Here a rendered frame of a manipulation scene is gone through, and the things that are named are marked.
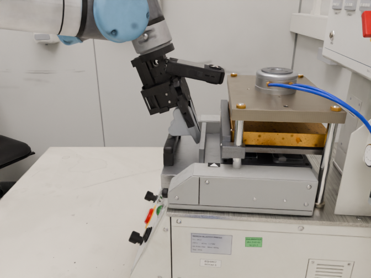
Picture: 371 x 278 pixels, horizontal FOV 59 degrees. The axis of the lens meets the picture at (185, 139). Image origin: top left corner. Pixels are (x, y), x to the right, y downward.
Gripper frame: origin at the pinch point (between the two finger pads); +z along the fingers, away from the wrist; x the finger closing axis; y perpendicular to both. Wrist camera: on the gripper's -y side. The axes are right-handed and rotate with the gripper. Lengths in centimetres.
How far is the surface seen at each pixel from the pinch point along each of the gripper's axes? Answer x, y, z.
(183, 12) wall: -135, 9, -25
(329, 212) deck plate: 14.6, -19.7, 15.1
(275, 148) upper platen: 10.1, -14.1, 2.5
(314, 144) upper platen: 10.3, -20.6, 3.8
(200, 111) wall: -136, 19, 34
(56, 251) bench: 9.2, 38.2, 13.1
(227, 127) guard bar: 7.2, -7.0, -2.9
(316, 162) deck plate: -4.9, -22.5, 16.1
